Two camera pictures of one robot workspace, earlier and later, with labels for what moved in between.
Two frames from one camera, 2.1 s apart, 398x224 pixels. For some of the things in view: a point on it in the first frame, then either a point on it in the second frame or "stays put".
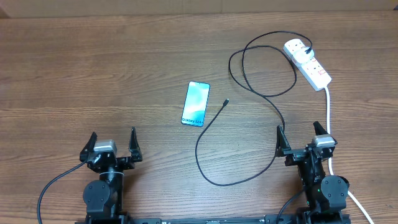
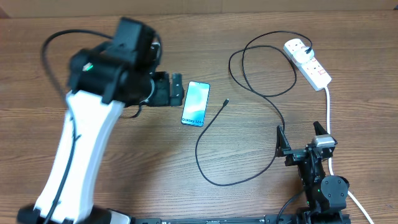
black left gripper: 127,163 to 162,98
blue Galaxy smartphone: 195,104 stays put
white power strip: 313,70 stays put
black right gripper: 295,155 stays put
